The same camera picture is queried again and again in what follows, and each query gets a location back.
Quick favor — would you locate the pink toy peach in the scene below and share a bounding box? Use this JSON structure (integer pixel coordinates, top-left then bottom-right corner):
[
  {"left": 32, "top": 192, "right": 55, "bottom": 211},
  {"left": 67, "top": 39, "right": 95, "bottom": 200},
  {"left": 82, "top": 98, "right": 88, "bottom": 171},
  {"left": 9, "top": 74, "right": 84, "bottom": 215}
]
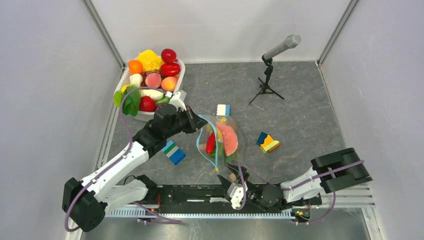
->
[{"left": 144, "top": 73, "right": 162, "bottom": 88}]

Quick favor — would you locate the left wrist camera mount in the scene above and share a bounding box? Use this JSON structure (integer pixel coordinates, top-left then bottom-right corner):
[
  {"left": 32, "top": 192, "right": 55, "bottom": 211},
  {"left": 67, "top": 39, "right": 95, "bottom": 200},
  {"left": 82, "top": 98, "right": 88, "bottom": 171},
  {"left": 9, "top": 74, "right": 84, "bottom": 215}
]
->
[{"left": 164, "top": 90, "right": 187, "bottom": 113}]

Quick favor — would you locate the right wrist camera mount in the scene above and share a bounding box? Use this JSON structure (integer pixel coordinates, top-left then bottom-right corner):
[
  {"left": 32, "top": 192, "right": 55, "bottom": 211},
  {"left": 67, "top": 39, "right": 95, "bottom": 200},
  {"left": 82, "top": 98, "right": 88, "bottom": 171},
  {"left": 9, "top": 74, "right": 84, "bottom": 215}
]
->
[{"left": 227, "top": 182, "right": 245, "bottom": 210}]

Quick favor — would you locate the grey microphone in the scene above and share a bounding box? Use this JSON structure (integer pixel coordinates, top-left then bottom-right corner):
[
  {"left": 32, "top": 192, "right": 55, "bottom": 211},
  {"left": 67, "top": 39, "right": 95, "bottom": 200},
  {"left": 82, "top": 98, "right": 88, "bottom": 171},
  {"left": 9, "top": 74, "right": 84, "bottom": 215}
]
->
[{"left": 262, "top": 34, "right": 302, "bottom": 61}]

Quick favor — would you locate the white green toy leek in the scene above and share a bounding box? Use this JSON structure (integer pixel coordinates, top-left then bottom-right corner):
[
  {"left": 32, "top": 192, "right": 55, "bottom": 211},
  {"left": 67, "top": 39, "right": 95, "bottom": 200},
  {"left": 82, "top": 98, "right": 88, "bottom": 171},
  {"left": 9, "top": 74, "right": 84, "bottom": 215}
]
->
[{"left": 129, "top": 73, "right": 143, "bottom": 88}]

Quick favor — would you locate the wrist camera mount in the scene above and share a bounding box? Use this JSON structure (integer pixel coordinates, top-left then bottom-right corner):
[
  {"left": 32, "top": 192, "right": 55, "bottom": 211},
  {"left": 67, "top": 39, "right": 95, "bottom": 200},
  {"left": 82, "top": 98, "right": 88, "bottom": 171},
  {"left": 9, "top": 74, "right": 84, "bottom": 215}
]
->
[
  {"left": 164, "top": 90, "right": 187, "bottom": 113},
  {"left": 227, "top": 182, "right": 245, "bottom": 210}
]

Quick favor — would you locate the white plastic basket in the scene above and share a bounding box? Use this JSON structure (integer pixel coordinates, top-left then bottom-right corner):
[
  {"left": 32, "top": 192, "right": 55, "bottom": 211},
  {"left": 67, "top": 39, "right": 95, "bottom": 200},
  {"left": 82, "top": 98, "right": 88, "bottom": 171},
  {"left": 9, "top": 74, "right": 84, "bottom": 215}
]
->
[{"left": 115, "top": 59, "right": 186, "bottom": 122}]

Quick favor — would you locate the small wooden cube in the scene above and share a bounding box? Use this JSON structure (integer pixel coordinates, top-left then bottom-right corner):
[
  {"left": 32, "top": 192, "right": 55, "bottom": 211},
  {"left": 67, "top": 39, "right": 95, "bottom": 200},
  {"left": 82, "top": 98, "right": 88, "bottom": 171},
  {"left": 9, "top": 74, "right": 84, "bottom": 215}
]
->
[{"left": 229, "top": 173, "right": 237, "bottom": 183}]

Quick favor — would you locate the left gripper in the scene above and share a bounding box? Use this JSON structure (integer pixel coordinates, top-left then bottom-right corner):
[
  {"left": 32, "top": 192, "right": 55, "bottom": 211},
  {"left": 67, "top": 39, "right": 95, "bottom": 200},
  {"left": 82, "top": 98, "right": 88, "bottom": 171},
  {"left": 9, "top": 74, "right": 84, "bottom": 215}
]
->
[{"left": 164, "top": 104, "right": 208, "bottom": 138}]

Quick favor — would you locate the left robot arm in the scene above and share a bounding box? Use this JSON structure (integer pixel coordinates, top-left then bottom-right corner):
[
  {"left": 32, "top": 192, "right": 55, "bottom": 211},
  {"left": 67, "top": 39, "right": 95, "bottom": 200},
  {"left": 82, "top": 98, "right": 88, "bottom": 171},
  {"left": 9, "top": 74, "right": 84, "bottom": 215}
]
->
[{"left": 62, "top": 103, "right": 207, "bottom": 232}]

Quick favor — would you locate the small red toy chili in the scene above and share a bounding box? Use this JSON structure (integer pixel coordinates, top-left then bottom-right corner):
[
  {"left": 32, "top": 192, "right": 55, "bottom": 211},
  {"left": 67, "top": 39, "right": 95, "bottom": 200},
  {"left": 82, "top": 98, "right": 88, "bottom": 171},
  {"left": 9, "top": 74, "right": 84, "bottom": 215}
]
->
[{"left": 205, "top": 132, "right": 216, "bottom": 155}]

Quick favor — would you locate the blue green white brick stack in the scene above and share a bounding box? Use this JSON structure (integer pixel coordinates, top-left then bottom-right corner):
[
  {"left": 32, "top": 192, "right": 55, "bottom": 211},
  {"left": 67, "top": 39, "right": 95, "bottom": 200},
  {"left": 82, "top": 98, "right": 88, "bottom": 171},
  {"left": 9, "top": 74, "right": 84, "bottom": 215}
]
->
[{"left": 161, "top": 140, "right": 186, "bottom": 166}]

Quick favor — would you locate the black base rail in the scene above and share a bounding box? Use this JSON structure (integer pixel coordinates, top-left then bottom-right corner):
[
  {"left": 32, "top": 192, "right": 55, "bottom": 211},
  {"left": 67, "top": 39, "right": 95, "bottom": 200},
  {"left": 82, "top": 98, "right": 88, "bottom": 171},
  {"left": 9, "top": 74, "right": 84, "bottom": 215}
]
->
[{"left": 138, "top": 183, "right": 322, "bottom": 214}]

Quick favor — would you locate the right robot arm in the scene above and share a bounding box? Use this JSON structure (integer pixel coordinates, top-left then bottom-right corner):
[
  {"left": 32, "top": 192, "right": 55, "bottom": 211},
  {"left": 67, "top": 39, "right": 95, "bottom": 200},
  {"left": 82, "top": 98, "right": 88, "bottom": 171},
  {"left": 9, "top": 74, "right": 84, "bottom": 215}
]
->
[{"left": 218, "top": 147, "right": 372, "bottom": 212}]

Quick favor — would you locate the red toy bell pepper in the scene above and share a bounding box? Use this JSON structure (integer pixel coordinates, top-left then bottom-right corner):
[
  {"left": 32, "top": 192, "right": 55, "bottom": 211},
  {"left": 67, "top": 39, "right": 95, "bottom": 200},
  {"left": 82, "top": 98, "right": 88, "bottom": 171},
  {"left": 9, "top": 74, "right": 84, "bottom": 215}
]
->
[{"left": 160, "top": 63, "right": 181, "bottom": 77}]

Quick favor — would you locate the pink toy watermelon slice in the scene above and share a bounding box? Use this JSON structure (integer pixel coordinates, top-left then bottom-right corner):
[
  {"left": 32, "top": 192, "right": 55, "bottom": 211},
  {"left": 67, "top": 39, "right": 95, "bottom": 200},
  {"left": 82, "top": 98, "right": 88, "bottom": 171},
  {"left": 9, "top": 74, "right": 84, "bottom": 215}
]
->
[{"left": 216, "top": 122, "right": 239, "bottom": 156}]

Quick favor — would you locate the orange toy pepper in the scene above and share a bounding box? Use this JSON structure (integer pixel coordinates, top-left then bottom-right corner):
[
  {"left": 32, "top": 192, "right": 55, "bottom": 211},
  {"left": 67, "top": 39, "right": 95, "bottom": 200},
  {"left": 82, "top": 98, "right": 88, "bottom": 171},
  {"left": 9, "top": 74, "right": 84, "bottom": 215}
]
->
[{"left": 128, "top": 59, "right": 144, "bottom": 75}]

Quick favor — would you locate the blue orange green brick stack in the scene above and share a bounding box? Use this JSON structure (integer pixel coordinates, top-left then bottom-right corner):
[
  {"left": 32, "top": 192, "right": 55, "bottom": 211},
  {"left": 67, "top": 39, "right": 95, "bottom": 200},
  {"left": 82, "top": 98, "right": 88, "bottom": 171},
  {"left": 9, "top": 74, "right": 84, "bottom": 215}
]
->
[{"left": 256, "top": 132, "right": 281, "bottom": 154}]

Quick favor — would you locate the red toy apple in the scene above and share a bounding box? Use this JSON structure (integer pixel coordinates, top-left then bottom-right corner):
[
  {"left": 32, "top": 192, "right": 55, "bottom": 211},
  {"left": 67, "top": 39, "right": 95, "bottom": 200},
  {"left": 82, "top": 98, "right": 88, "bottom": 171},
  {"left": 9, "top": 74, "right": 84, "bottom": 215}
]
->
[{"left": 161, "top": 48, "right": 177, "bottom": 64}]

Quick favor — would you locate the clear zip top bag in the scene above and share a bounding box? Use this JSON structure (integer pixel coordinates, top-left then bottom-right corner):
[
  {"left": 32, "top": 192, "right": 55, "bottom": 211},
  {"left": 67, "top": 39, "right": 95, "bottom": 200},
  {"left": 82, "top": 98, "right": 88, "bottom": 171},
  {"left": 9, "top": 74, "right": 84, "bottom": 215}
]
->
[{"left": 196, "top": 114, "right": 246, "bottom": 174}]

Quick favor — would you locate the orange toy peach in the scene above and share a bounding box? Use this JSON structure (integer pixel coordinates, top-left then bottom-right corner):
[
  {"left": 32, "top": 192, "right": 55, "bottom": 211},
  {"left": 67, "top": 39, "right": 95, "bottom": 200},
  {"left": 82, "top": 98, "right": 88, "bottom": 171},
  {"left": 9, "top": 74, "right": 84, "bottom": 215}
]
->
[{"left": 160, "top": 76, "right": 178, "bottom": 92}]

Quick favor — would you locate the red toy tomato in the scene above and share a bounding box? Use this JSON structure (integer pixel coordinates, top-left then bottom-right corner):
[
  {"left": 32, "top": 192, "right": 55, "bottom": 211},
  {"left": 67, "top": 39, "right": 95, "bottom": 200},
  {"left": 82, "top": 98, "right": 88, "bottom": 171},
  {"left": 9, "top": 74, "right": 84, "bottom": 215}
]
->
[{"left": 138, "top": 96, "right": 156, "bottom": 112}]

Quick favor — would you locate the black tripod mic stand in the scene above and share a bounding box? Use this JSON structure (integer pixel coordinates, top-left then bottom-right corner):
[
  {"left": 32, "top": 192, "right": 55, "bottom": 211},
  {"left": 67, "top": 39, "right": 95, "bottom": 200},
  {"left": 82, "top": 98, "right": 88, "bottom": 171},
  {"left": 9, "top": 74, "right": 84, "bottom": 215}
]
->
[{"left": 248, "top": 55, "right": 285, "bottom": 105}]

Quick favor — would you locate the green toy cucumber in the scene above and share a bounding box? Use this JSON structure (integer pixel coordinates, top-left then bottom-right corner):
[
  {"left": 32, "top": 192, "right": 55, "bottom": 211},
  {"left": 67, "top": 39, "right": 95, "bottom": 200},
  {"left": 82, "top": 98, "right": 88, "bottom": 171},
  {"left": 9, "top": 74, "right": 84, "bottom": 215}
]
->
[{"left": 218, "top": 149, "right": 241, "bottom": 163}]

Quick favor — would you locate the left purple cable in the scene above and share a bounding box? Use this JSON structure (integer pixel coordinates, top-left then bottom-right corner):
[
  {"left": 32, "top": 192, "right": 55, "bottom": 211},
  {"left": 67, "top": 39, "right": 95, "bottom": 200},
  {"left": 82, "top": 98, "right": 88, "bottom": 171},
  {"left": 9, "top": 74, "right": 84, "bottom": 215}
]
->
[{"left": 64, "top": 86, "right": 173, "bottom": 233}]

